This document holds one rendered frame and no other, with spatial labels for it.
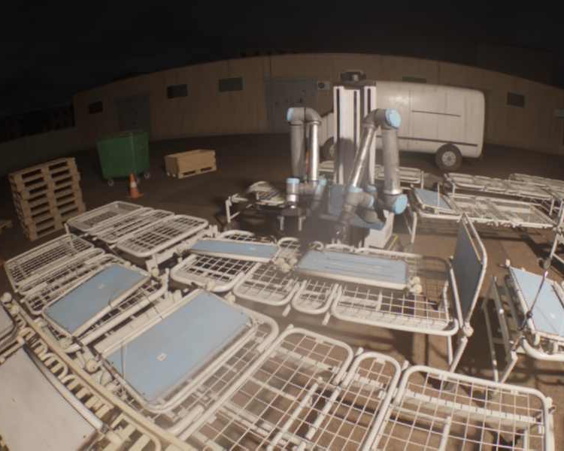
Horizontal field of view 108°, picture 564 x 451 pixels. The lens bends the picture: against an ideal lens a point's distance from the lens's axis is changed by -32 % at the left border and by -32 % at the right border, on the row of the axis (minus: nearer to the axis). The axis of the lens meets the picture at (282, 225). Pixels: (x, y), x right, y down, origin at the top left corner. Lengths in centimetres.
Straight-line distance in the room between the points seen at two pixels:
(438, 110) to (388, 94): 153
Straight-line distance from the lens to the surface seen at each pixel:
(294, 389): 192
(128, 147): 779
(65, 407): 126
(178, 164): 786
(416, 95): 898
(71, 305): 205
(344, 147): 252
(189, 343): 147
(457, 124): 923
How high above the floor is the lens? 154
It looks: 22 degrees down
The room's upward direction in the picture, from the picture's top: 2 degrees counter-clockwise
